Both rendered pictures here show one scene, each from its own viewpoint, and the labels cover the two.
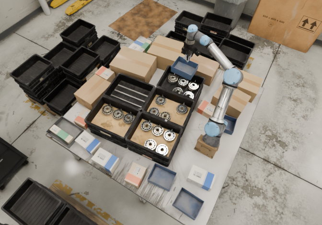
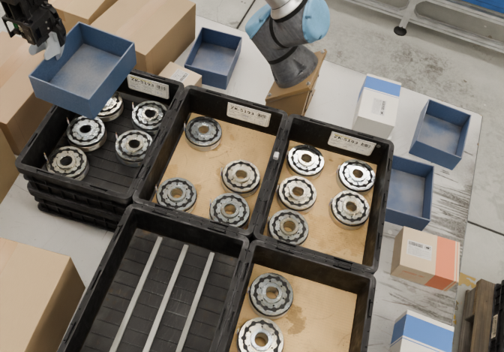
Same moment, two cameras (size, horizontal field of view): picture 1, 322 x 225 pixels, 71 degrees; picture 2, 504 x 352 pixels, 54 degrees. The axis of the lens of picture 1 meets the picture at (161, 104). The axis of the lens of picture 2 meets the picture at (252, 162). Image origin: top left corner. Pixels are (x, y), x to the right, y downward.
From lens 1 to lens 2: 152 cm
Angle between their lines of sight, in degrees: 53
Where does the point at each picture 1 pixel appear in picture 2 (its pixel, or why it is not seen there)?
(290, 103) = not seen: hidden behind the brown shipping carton
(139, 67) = (12, 286)
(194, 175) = (385, 113)
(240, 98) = not seen: outside the picture
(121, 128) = (310, 316)
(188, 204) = (436, 138)
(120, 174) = (430, 311)
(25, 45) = not seen: outside the picture
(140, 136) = (324, 246)
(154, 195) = (446, 210)
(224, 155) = not seen: hidden behind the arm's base
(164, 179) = (400, 191)
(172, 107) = (196, 163)
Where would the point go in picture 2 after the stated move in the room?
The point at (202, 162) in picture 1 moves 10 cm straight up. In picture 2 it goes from (328, 109) to (336, 90)
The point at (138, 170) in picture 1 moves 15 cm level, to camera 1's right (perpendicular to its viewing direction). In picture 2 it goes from (418, 247) to (402, 199)
